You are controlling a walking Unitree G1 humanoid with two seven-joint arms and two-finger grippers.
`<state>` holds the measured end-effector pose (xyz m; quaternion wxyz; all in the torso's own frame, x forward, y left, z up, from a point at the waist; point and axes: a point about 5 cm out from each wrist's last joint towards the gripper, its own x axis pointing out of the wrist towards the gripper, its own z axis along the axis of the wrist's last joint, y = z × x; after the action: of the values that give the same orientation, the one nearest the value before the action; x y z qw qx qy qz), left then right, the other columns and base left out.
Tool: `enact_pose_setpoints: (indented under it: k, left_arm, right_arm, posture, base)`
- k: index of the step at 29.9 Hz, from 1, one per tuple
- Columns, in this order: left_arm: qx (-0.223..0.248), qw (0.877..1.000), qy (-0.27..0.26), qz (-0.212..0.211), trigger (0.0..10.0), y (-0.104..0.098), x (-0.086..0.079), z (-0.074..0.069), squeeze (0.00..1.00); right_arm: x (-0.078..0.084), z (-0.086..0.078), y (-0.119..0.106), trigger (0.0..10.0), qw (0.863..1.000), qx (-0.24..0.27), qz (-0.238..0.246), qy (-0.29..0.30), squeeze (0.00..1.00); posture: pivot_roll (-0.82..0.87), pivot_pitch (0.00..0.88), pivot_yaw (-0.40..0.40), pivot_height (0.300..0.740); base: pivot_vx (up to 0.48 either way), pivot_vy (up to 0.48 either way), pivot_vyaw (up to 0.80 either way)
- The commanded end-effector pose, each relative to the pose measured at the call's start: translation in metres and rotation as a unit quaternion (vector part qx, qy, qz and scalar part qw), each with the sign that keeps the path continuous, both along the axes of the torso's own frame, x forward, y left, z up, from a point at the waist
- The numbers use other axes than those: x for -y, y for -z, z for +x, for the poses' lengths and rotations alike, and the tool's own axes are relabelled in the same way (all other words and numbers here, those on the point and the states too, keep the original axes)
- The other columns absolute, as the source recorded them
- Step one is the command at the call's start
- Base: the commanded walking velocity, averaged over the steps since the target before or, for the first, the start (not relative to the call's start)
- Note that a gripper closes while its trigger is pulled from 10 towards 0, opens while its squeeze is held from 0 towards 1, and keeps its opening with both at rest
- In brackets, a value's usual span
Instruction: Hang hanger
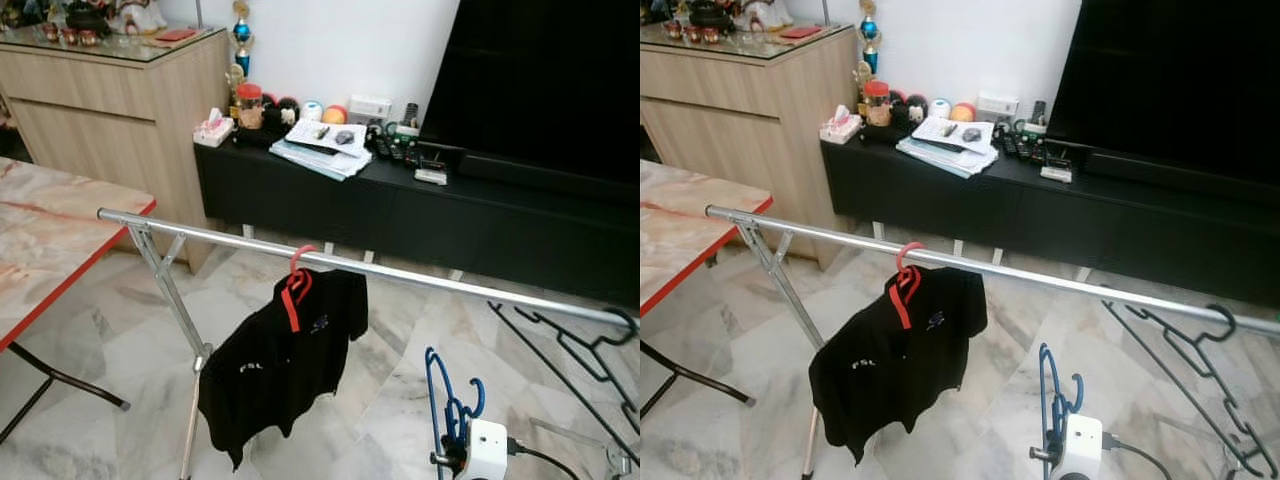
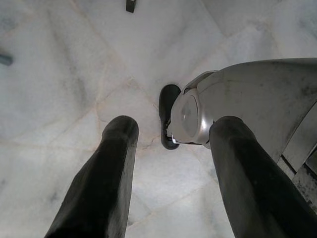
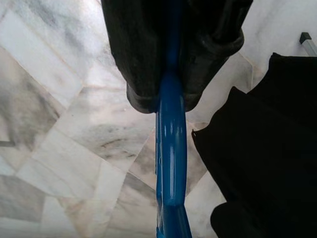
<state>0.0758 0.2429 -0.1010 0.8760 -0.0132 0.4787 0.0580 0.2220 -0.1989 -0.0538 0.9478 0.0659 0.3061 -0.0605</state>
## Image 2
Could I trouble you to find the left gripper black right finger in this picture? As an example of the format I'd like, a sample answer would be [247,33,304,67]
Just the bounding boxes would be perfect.
[209,116,317,238]

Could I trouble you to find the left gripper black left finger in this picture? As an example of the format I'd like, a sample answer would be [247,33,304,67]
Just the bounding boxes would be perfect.
[44,115,139,238]

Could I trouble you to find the robot black left foot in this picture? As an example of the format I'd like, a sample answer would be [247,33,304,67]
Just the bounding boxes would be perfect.
[159,84,183,151]

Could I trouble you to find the silver metal clothes rack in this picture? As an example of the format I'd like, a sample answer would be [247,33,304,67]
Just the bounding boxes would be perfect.
[125,0,137,13]

